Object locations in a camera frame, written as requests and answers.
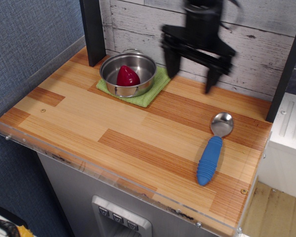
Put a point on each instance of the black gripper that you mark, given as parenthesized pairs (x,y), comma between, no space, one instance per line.
(198,40)

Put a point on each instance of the blue handled metal spoon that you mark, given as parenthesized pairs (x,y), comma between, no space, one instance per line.
(221,126)

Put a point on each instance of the green cloth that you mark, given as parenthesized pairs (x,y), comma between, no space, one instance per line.
(161,79)

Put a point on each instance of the steel pot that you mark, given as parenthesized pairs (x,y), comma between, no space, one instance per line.
(144,66)

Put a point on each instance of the red pepper toy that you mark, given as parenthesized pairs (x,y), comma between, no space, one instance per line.
(127,77)

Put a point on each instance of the clear acrylic guard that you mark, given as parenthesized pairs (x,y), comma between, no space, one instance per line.
(156,149)

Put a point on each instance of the white side cabinet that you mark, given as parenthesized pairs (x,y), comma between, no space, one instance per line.
(277,167)

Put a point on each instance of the grey toy fridge cabinet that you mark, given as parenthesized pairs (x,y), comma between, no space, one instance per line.
(75,189)

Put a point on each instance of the silver dispenser panel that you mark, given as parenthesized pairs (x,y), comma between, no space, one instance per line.
(116,221)

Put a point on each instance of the yellow tape object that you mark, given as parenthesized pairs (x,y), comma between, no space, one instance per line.
(24,232)

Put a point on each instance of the black right post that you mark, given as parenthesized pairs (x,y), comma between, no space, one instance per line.
(282,84)

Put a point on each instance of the black post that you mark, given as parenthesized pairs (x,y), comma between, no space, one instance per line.
(282,84)
(93,30)

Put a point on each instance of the black left post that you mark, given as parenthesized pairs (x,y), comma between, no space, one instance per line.
(93,30)

